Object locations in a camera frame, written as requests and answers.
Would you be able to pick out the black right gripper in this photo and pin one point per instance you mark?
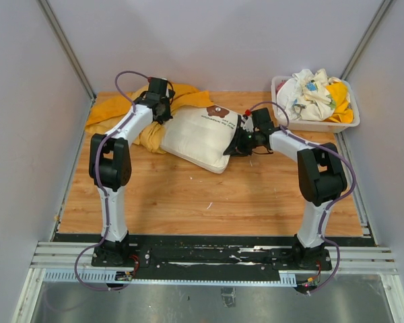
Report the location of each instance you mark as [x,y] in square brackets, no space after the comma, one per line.
[239,140]

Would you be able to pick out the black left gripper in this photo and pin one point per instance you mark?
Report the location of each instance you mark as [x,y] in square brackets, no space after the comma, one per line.
[161,110]

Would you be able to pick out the white bear print pillow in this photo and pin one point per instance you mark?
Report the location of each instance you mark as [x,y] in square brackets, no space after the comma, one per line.
[201,135]

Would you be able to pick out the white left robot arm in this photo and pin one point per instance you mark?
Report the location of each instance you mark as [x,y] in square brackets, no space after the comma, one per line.
[110,167]

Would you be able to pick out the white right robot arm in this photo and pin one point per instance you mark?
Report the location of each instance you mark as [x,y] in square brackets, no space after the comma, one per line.
[321,178]

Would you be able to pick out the white crumpled cloth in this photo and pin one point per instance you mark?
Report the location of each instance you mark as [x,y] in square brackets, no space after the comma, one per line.
[305,97]

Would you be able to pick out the white plastic basket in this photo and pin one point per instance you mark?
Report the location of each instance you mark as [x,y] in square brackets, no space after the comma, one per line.
[300,125]

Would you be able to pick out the yellow cloth in basket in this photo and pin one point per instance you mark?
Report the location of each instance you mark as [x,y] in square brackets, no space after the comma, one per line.
[340,95]

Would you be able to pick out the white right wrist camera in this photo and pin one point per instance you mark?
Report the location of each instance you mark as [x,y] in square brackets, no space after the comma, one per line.
[247,123]

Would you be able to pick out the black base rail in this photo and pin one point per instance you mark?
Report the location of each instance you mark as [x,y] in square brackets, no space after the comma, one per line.
[210,251]

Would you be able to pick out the aluminium frame post left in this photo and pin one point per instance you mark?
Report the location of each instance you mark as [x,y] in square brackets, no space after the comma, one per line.
[62,39]

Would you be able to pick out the aluminium frame post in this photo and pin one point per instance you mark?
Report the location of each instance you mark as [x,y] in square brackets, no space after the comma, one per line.
[62,39]
[376,21]

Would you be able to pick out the white cable duct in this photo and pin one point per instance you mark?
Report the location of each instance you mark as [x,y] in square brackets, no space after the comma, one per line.
[197,275]

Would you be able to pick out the aluminium frame post right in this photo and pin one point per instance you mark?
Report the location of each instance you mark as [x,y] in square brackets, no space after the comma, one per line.
[376,21]

